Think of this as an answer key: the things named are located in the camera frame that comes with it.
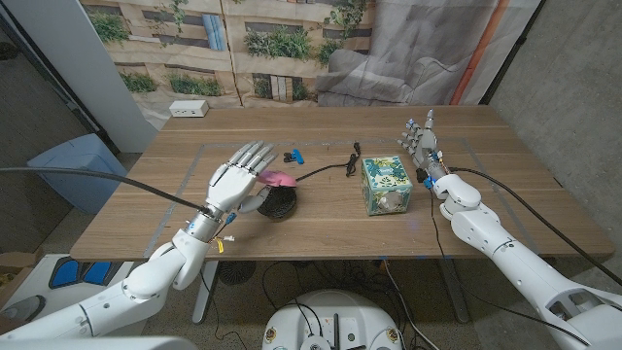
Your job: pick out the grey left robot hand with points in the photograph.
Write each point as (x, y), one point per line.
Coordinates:
(231, 185)

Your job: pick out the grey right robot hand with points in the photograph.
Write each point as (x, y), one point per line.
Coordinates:
(426, 146)

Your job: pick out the pink mini sandwich press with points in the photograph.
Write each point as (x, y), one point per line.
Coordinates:
(279, 201)

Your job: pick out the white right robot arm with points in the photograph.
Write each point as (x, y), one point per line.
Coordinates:
(491, 233)

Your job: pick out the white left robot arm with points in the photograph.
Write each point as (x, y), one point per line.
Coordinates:
(155, 279)

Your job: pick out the floral teal tissue box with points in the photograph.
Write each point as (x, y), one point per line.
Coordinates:
(386, 185)

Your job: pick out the brown cardboard box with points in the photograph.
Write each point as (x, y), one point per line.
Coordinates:
(12, 269)

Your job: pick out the blue and black clip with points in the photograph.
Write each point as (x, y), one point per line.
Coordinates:
(296, 156)

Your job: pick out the white power strip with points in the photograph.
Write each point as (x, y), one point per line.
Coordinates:
(188, 108)

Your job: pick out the round black floor disc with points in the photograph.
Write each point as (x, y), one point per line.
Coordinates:
(236, 272)

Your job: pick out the white table leg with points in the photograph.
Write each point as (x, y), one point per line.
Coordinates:
(204, 296)

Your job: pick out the grey table leg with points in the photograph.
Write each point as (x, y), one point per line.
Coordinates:
(454, 291)

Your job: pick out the printed fabric backdrop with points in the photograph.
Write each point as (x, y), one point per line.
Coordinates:
(291, 48)

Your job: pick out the blue plastic bin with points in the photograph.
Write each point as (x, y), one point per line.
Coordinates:
(78, 170)

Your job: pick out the white robot torso base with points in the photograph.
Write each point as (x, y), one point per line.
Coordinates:
(333, 316)

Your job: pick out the white platform with blue pads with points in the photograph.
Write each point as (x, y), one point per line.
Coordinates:
(73, 273)

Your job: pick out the white wall panel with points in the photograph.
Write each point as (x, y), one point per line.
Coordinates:
(73, 53)

